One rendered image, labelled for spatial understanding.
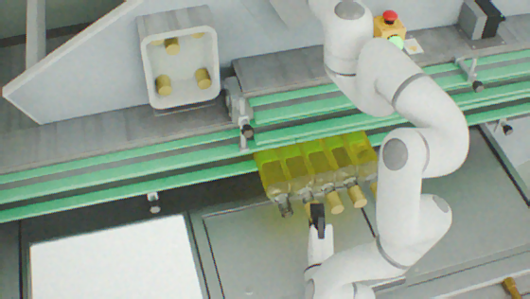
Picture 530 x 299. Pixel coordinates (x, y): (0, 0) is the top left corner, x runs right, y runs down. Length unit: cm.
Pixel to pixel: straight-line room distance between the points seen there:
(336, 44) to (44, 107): 78
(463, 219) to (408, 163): 75
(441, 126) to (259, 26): 63
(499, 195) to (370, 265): 75
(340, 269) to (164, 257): 55
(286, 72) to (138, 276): 62
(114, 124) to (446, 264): 91
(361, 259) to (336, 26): 43
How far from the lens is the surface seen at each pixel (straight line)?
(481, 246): 169
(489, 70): 170
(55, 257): 161
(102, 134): 158
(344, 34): 117
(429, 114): 108
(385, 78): 110
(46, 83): 157
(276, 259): 153
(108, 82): 158
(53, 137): 161
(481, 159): 188
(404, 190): 100
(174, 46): 145
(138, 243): 158
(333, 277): 115
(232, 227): 159
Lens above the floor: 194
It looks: 40 degrees down
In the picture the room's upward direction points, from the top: 160 degrees clockwise
